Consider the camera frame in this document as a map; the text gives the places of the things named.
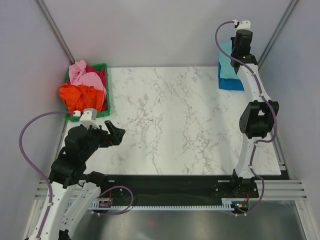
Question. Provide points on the crimson t shirt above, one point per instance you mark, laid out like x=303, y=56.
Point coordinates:
x=97, y=76

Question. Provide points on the green plastic bin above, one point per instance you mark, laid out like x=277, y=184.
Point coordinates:
x=99, y=113

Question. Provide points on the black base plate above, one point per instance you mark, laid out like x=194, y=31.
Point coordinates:
x=171, y=190

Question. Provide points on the folded blue t shirt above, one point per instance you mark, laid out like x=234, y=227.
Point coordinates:
x=229, y=84

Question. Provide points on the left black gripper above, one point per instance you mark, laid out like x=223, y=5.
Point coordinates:
x=114, y=138

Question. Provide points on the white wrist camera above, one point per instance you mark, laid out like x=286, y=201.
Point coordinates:
x=88, y=118
x=244, y=25

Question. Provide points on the teal t shirt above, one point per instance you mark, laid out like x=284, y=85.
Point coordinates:
x=226, y=70

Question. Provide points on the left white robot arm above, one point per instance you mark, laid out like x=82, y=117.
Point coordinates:
x=70, y=191

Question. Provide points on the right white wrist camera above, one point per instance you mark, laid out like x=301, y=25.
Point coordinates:
x=244, y=25

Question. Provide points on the aluminium frame rail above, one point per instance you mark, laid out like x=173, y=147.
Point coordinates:
x=273, y=190

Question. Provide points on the orange t shirt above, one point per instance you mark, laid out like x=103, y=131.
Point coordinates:
x=81, y=97

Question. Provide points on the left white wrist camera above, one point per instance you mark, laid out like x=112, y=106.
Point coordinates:
x=88, y=118

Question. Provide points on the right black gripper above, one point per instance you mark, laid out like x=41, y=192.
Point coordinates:
x=233, y=39

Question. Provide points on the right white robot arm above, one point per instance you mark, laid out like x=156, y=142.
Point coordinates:
x=258, y=119

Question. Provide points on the pink t shirt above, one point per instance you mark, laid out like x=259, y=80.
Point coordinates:
x=76, y=73

